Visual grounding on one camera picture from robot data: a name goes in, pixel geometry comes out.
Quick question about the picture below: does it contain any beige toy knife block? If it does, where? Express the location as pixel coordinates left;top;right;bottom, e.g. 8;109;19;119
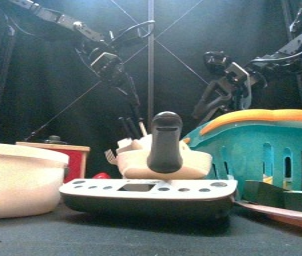
104;135;152;166

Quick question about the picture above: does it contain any thin metal frame pole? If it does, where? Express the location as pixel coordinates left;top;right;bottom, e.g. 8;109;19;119
147;0;157;125

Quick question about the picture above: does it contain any black-handled knife sharpener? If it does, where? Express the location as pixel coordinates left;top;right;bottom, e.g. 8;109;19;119
128;115;150;139

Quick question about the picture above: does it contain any white toy pot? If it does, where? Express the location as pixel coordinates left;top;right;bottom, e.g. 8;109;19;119
0;141;71;221

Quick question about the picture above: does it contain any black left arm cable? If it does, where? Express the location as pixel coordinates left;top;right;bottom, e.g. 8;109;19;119
110;19;157;46

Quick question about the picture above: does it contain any pink plastic tray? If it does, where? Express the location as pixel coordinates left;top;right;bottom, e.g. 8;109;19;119
235;199;302;234

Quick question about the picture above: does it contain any red wooden toy stove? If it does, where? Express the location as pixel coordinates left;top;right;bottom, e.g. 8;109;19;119
15;134;92;184

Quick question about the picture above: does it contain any white frying pan grey handle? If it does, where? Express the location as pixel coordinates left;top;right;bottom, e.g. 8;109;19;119
115;110;214;181

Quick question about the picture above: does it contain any dark frame post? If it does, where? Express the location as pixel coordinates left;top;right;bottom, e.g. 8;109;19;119
278;0;302;110

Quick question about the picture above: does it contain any white toy induction cooktop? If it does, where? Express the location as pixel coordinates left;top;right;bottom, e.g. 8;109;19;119
58;177;239;222

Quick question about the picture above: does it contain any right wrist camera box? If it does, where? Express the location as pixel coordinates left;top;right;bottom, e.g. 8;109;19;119
203;50;231;74

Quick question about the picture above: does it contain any teal basket orange rim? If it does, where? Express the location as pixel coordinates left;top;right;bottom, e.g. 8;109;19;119
182;108;302;202

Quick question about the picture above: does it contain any red toy tomato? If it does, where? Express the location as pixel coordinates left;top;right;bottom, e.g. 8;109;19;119
91;171;114;180

